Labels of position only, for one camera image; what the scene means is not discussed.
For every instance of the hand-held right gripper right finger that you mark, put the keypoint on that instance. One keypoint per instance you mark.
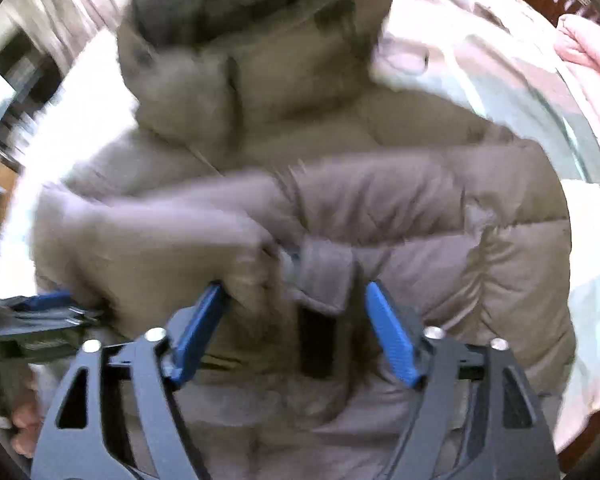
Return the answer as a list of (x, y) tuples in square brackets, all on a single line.
[(390, 335)]

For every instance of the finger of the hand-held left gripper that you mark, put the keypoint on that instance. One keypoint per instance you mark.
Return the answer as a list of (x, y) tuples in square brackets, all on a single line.
[(45, 301)]

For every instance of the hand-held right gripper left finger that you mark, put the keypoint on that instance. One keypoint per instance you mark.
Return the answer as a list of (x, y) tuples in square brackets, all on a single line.
[(200, 330)]

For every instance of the taupe hooded puffer jacket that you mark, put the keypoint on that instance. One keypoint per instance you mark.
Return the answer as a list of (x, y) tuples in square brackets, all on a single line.
[(380, 200)]

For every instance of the person's left hand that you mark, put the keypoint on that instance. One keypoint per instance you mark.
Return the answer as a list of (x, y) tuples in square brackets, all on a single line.
[(27, 425)]

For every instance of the dark furniture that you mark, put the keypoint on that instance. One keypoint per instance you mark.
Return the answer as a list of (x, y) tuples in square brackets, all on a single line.
[(15, 90)]

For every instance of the pale patterned bed sheet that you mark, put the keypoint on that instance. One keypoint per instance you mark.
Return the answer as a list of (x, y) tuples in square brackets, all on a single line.
[(505, 70)]

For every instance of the beige curtain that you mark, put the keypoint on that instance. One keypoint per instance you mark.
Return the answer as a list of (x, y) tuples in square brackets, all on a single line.
[(55, 5)]

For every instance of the pink cloth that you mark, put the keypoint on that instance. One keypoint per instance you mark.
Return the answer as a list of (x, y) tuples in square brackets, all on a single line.
[(590, 60)]

